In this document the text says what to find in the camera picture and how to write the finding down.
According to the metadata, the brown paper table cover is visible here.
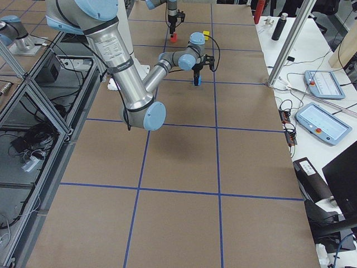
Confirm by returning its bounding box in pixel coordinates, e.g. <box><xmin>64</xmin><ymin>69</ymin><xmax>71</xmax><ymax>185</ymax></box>
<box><xmin>27</xmin><ymin>2</ymin><xmax>319</xmax><ymax>267</ymax></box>

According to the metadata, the red block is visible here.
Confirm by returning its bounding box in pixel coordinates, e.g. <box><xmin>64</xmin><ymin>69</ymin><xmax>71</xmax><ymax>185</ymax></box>
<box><xmin>170</xmin><ymin>32</ymin><xmax>177</xmax><ymax>43</ymax></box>

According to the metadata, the white pedestal column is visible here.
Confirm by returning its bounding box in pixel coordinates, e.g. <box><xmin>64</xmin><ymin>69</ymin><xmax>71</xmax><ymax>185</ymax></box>
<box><xmin>117</xmin><ymin>0</ymin><xmax>150</xmax><ymax>80</ymax></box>

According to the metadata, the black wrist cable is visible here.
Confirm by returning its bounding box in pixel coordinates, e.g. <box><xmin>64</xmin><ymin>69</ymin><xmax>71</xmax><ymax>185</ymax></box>
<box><xmin>167</xmin><ymin>35</ymin><xmax>221</xmax><ymax>74</ymax></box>

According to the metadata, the teach pendant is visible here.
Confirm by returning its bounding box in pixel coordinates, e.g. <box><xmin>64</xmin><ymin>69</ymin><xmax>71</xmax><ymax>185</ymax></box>
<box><xmin>295</xmin><ymin>103</ymin><xmax>353</xmax><ymax>146</ymax></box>
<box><xmin>304</xmin><ymin>70</ymin><xmax>346</xmax><ymax>100</ymax></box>

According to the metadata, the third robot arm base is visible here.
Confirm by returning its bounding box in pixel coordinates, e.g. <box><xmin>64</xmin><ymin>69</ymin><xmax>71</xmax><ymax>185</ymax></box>
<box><xmin>1</xmin><ymin>15</ymin><xmax>47</xmax><ymax>56</ymax></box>

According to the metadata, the black water bottle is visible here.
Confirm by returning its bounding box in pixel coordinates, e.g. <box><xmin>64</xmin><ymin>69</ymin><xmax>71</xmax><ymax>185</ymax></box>
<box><xmin>271</xmin><ymin>13</ymin><xmax>288</xmax><ymax>41</ymax></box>

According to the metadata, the far teach pendant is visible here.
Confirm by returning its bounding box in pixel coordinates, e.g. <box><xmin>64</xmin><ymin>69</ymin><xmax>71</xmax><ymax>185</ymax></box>
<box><xmin>304</xmin><ymin>70</ymin><xmax>346</xmax><ymax>100</ymax></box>

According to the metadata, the near teach pendant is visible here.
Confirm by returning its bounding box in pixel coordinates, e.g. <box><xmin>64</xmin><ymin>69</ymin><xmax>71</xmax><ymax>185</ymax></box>
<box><xmin>295</xmin><ymin>103</ymin><xmax>353</xmax><ymax>146</ymax></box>

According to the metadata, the black monitor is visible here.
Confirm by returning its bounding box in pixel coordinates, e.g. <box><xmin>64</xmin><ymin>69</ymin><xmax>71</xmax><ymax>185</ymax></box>
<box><xmin>322</xmin><ymin>146</ymin><xmax>356</xmax><ymax>218</ymax></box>

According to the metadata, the yellow block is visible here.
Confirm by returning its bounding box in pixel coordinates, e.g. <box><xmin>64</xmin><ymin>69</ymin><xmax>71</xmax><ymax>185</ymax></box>
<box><xmin>202</xmin><ymin>31</ymin><xmax>210</xmax><ymax>41</ymax></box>

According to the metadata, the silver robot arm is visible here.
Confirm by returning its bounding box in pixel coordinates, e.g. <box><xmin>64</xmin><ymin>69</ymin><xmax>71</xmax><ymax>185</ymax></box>
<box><xmin>46</xmin><ymin>1</ymin><xmax>205</xmax><ymax>131</ymax></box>
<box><xmin>145</xmin><ymin>0</ymin><xmax>179</xmax><ymax>37</ymax></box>

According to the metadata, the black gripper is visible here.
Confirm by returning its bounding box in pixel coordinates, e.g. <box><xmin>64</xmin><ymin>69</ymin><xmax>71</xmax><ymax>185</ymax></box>
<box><xmin>167</xmin><ymin>15</ymin><xmax>178</xmax><ymax>36</ymax></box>
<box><xmin>193</xmin><ymin>62</ymin><xmax>205</xmax><ymax>86</ymax></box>

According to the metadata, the black box device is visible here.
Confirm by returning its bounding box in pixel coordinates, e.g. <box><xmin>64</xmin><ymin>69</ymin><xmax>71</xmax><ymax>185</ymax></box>
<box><xmin>293</xmin><ymin>157</ymin><xmax>332</xmax><ymax>203</ymax></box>

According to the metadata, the aluminium frame post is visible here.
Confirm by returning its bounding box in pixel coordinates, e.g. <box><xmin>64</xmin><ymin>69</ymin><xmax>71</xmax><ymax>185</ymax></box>
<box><xmin>267</xmin><ymin>0</ymin><xmax>316</xmax><ymax>88</ymax></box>

